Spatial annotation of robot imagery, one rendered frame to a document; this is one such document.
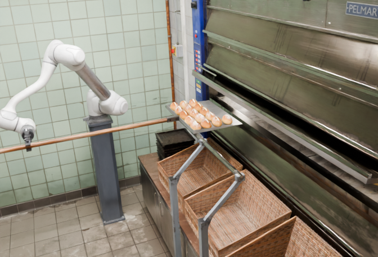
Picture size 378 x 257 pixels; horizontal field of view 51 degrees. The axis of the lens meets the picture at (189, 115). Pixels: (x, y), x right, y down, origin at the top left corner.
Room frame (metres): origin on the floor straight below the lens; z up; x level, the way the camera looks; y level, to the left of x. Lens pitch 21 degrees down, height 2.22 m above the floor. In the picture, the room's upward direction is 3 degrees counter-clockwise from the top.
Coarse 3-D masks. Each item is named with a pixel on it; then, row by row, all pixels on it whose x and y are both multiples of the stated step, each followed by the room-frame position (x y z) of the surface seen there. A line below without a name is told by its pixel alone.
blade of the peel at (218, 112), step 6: (198, 102) 2.92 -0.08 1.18; (204, 102) 2.91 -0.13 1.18; (210, 102) 2.90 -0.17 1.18; (168, 108) 2.79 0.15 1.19; (210, 108) 2.78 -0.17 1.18; (216, 108) 2.77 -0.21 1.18; (174, 114) 2.66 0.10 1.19; (216, 114) 2.65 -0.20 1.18; (222, 114) 2.64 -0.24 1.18; (228, 114) 2.63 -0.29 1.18; (180, 120) 2.55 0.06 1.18; (234, 120) 2.51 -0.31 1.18; (186, 126) 2.44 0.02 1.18; (222, 126) 2.42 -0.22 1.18; (228, 126) 2.42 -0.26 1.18; (192, 132) 2.34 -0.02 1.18; (198, 132) 2.34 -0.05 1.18
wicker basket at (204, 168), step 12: (216, 144) 2.83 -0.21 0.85; (180, 156) 2.86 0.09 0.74; (204, 156) 2.94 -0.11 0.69; (228, 156) 2.64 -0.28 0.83; (168, 168) 2.82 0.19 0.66; (192, 168) 2.90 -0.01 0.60; (204, 168) 2.91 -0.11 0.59; (216, 168) 2.75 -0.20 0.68; (240, 168) 2.45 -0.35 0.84; (168, 180) 2.55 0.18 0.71; (180, 180) 2.75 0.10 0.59; (192, 180) 2.74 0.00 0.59; (204, 180) 2.72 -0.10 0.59; (216, 180) 2.38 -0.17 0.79; (168, 192) 2.57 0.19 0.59; (180, 192) 2.33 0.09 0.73; (192, 192) 2.31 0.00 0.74; (180, 204) 2.35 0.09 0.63
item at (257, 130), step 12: (228, 108) 2.75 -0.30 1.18; (240, 120) 2.53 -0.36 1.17; (252, 120) 2.49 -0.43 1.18; (264, 132) 2.29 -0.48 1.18; (276, 144) 2.12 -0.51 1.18; (288, 144) 2.10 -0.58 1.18; (288, 156) 2.00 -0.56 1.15; (300, 156) 1.94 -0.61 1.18; (312, 168) 1.80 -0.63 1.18; (324, 168) 1.80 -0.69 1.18; (324, 180) 1.71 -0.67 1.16; (336, 180) 1.67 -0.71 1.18; (348, 192) 1.56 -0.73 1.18; (360, 192) 1.56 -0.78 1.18; (360, 204) 1.49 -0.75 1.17; (372, 204) 1.46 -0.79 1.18; (372, 216) 1.42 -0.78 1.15
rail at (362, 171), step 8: (208, 80) 2.68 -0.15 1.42; (224, 88) 2.45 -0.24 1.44; (248, 104) 2.15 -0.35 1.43; (264, 112) 1.99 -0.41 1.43; (272, 120) 1.91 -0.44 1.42; (280, 120) 1.86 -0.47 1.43; (288, 128) 1.78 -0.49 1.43; (304, 136) 1.66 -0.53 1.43; (312, 144) 1.60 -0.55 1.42; (320, 144) 1.57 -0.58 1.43; (328, 152) 1.50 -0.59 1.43; (344, 160) 1.41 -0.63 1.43; (352, 168) 1.37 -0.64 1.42; (360, 168) 1.34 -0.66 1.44; (368, 176) 1.29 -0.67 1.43
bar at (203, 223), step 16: (208, 144) 2.16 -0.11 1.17; (192, 160) 2.20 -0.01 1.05; (224, 160) 1.95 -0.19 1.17; (176, 176) 2.16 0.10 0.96; (240, 176) 1.77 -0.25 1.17; (176, 192) 2.15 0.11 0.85; (176, 208) 2.15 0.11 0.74; (176, 224) 2.15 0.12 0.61; (208, 224) 1.72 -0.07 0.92; (176, 240) 2.14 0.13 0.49; (176, 256) 2.14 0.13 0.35; (208, 256) 1.70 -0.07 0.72
